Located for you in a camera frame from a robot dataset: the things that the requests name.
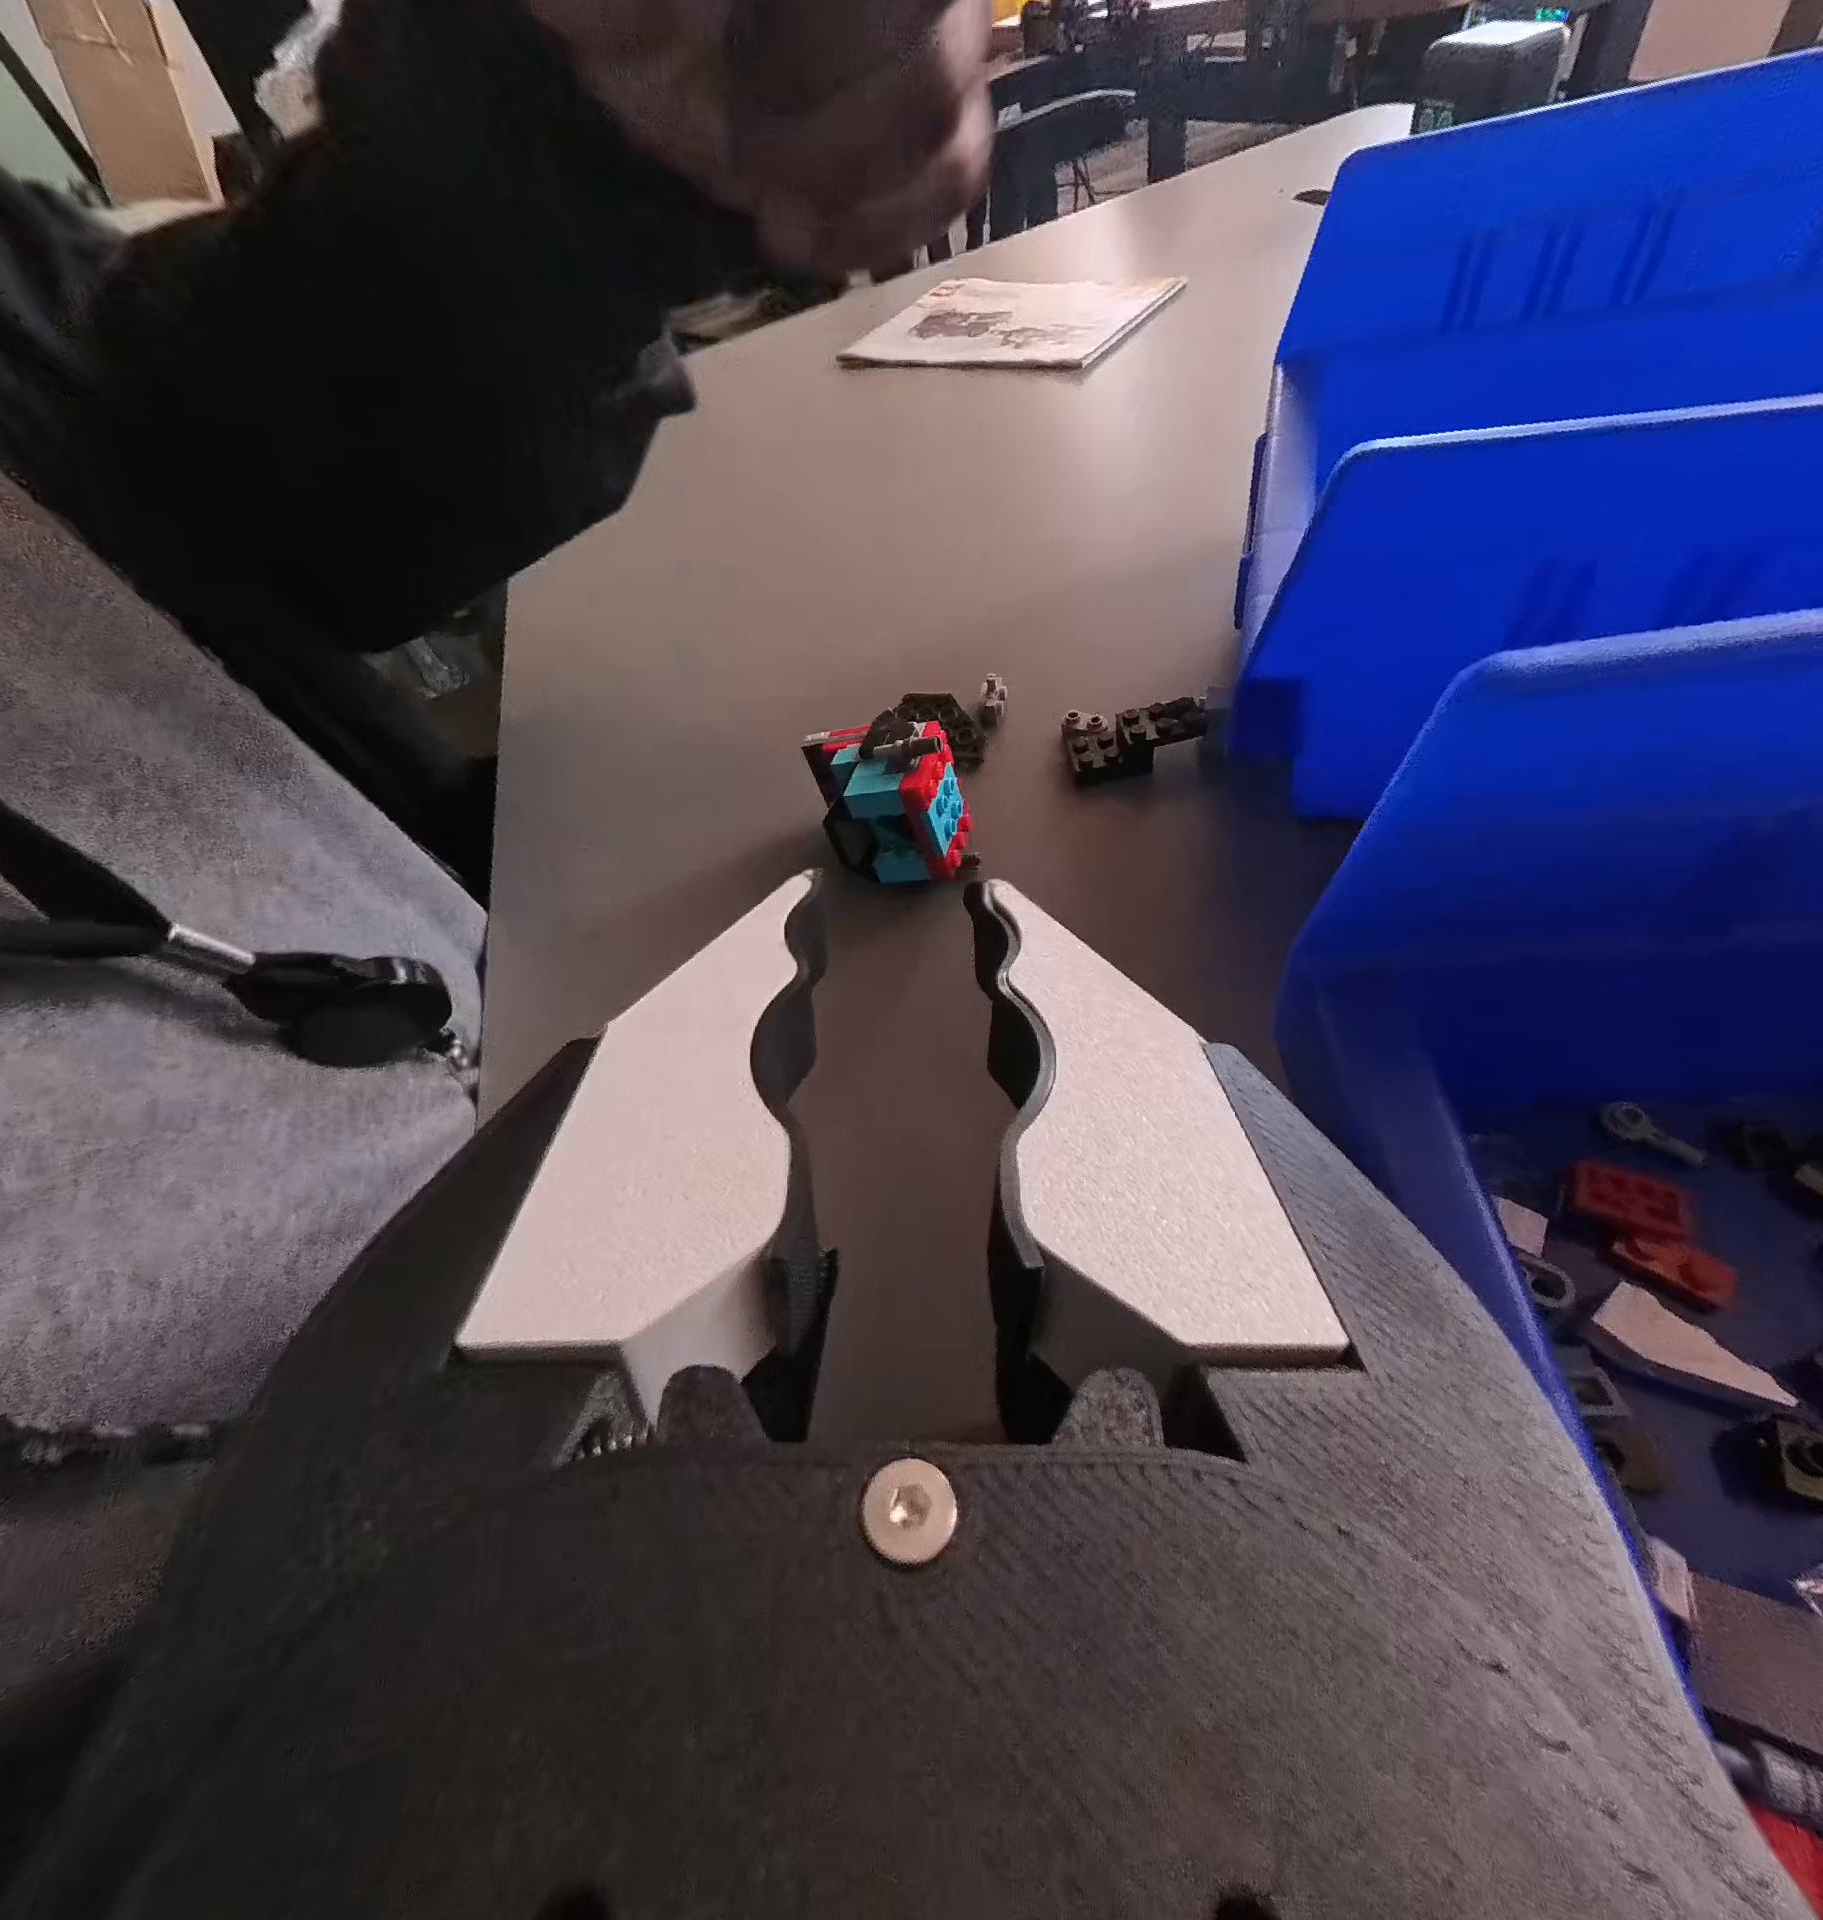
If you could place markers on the small grey toy brick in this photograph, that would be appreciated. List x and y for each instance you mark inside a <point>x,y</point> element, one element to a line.
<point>994,698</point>

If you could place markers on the pile of loose toy bricks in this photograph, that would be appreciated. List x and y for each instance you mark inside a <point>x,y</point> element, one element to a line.
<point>1722,1351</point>

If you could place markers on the instruction booklet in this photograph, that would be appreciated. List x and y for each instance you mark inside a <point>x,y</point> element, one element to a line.
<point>1002,323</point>

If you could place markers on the blue plastic bin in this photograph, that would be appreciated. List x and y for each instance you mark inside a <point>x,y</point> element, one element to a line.
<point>1602,901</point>
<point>1602,225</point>
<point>1602,571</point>

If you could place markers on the red and teal brick assembly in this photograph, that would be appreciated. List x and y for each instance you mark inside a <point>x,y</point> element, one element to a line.
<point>904,811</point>

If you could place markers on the black brick assembly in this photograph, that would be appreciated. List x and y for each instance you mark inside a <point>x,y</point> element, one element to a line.
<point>1128,738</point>

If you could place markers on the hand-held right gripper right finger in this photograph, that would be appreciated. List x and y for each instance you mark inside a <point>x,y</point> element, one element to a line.
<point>1166,1201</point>

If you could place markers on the black office chair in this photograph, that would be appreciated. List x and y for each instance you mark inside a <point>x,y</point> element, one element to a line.
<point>1054,135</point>

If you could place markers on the person's left hand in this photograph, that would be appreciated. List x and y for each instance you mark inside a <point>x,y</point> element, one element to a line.
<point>867,121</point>

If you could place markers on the person's grey sweatshirt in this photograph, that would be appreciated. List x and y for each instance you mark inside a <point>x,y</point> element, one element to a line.
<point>177,1201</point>

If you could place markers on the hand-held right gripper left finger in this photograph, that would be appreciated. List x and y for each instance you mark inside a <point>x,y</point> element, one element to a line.
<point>643,1184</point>

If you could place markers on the black studded plate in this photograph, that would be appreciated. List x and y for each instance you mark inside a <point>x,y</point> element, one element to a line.
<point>948,720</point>

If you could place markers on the brown cardboard box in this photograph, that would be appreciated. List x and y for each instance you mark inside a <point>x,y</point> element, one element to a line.
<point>117,75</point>

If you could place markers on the person's black jacket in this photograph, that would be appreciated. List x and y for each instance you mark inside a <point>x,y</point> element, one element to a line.
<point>27,301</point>

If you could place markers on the person's left forearm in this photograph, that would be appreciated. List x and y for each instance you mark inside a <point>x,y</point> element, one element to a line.
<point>371,301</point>

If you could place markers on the black badge reel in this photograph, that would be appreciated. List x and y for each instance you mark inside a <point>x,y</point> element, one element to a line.
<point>357,1004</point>

